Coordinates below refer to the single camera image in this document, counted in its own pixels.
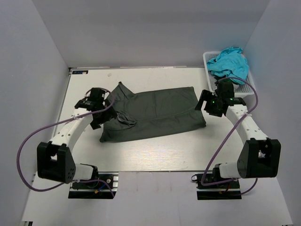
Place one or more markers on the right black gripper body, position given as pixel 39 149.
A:
pixel 204 101

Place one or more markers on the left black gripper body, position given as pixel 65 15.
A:
pixel 99 117

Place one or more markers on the dark grey t shirt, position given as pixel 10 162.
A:
pixel 151 114

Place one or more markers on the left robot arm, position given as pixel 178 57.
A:
pixel 54 158

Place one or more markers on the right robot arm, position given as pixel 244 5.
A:
pixel 260 154

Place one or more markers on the white grey garment in basket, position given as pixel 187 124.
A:
pixel 213 80

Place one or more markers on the green garment in basket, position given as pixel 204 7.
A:
pixel 225 80

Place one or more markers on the turquoise t shirt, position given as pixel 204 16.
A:
pixel 229 63

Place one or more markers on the dark label sticker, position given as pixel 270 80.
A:
pixel 80 72

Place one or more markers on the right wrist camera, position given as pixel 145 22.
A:
pixel 224 90

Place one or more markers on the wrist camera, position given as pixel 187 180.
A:
pixel 224 90
pixel 96 94

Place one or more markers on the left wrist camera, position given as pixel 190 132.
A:
pixel 96 94

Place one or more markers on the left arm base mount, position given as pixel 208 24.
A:
pixel 104 189

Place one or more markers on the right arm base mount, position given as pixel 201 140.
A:
pixel 227 191

